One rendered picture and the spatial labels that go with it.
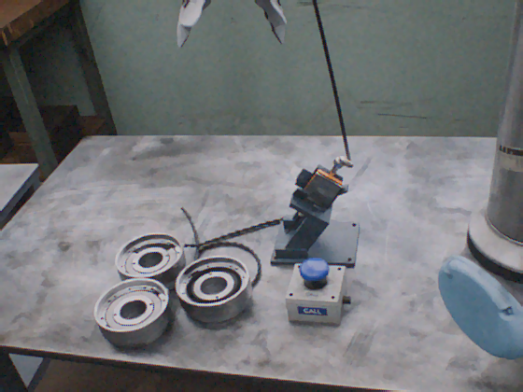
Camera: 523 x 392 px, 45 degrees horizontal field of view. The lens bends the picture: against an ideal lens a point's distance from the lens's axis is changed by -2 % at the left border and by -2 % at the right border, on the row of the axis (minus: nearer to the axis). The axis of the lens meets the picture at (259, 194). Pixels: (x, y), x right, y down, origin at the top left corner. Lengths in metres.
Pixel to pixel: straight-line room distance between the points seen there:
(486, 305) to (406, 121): 1.96
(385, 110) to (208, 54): 0.72
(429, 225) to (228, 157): 0.43
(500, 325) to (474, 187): 0.52
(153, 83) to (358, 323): 2.00
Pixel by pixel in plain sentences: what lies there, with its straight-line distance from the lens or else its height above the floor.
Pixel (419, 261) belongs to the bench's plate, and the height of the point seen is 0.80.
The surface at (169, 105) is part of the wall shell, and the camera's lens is 2.75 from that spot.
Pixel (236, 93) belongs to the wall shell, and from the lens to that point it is 2.62.
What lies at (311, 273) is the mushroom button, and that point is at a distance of 0.84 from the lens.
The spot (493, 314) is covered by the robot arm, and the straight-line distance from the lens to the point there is 0.63.
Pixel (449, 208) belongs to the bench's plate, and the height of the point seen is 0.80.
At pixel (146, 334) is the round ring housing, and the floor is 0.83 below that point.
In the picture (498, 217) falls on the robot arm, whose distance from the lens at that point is 0.60.
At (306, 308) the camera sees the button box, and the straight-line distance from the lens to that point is 0.86.
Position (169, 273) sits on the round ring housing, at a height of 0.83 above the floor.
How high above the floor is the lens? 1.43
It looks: 34 degrees down
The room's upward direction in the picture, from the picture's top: 10 degrees counter-clockwise
